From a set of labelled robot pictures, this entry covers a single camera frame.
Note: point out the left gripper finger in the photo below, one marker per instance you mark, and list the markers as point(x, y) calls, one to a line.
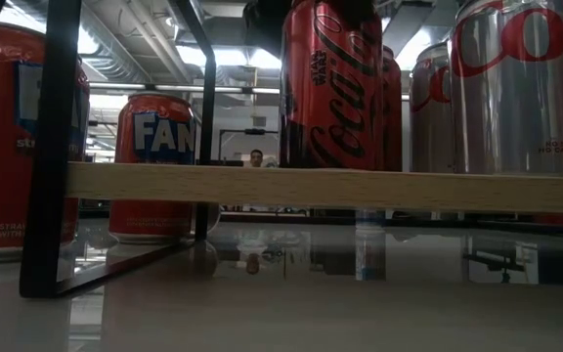
point(359, 11)

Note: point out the red Coca-Cola Zero can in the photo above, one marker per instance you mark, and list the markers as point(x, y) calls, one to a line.
point(330, 98)

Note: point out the red soda can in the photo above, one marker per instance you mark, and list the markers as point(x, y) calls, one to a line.
point(392, 122)

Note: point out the silver Diet Coke can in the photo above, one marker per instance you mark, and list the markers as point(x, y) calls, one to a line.
point(430, 122)
point(516, 122)

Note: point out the bright ceiling light panel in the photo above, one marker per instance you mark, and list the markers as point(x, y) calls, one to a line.
point(232, 57)

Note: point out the person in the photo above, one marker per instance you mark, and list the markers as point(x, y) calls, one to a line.
point(256, 158)

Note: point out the long ceiling light strip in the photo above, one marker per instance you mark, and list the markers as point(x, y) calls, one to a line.
point(115, 86)

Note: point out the teal and white slim can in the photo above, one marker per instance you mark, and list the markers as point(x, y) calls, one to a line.
point(370, 218)

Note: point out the silver rectangular air duct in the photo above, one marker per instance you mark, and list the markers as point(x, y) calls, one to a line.
point(408, 29)

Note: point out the grey wall box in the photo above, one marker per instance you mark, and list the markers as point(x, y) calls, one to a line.
point(259, 121)

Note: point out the wooden shelf with black frame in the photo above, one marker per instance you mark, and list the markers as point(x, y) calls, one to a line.
point(311, 188)

